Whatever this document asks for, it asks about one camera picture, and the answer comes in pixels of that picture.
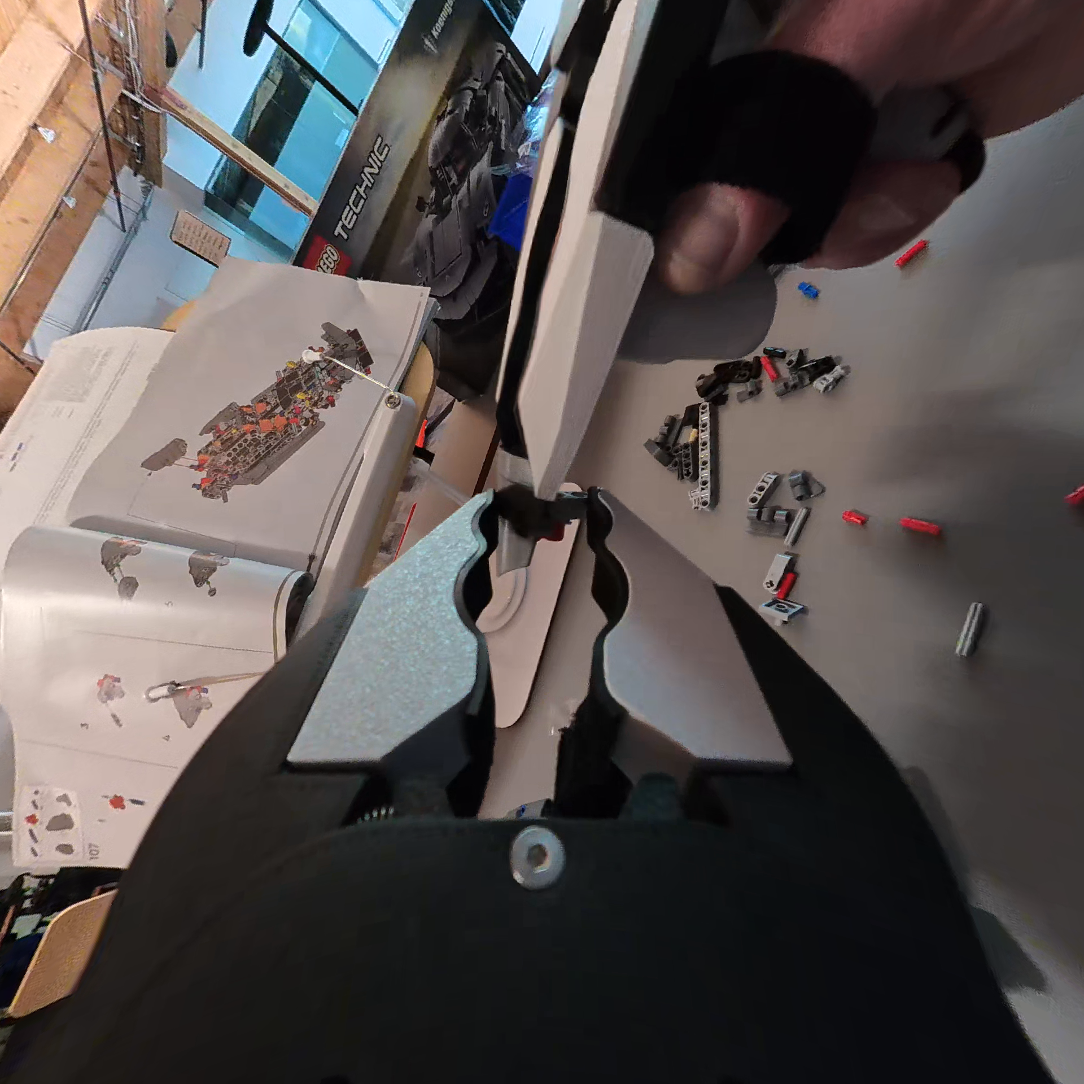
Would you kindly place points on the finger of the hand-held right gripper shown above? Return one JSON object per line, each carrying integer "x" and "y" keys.
{"x": 542, "y": 245}
{"x": 584, "y": 339}

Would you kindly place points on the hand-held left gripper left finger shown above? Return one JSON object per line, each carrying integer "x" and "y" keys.
{"x": 389, "y": 669}

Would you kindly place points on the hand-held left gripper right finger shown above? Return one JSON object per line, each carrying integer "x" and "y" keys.
{"x": 694, "y": 677}

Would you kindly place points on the small lego subassembly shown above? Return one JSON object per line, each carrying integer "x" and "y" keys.
{"x": 542, "y": 516}

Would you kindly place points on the blue-grey square lego tile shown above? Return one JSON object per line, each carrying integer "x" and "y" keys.
{"x": 783, "y": 610}

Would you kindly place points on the red and grey lego piece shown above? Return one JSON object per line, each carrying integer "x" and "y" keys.
{"x": 781, "y": 576}

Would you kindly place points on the black holed lego beam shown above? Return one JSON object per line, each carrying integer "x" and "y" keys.
{"x": 724, "y": 381}

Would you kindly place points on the grey beam lego subassembly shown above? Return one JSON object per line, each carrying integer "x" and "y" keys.
{"x": 704, "y": 457}

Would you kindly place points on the dark grey lego connector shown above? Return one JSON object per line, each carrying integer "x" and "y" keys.
{"x": 766, "y": 522}

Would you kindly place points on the grey lego axle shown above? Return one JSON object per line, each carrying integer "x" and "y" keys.
{"x": 970, "y": 628}
{"x": 796, "y": 525}

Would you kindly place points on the black lego set box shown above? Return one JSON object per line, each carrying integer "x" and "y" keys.
{"x": 364, "y": 195}

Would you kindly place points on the light grey holed lego connector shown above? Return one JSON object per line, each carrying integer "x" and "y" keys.
{"x": 765, "y": 484}

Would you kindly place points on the dark grey rounded lego piece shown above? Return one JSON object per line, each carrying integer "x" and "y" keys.
{"x": 804, "y": 484}

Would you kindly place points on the black lego subassembly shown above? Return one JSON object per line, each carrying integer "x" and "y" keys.
{"x": 804, "y": 370}

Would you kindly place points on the pale grey lego axle joiner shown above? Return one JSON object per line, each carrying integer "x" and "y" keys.
{"x": 834, "y": 379}

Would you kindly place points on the lego instruction manual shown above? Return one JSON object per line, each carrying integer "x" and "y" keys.
{"x": 212, "y": 423}

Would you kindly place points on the person's right hand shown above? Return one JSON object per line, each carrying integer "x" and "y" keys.
{"x": 974, "y": 59}

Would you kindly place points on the blue plastic bin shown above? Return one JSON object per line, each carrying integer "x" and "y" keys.
{"x": 508, "y": 212}

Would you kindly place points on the white book stand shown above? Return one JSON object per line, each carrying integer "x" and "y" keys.
{"x": 525, "y": 644}

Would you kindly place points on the white printed paper sheet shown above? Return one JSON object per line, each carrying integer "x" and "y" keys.
{"x": 76, "y": 398}

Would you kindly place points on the wooden chair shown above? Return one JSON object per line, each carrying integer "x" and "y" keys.
{"x": 59, "y": 948}

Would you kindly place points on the white wall sign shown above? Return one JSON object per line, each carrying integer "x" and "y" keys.
{"x": 201, "y": 237}

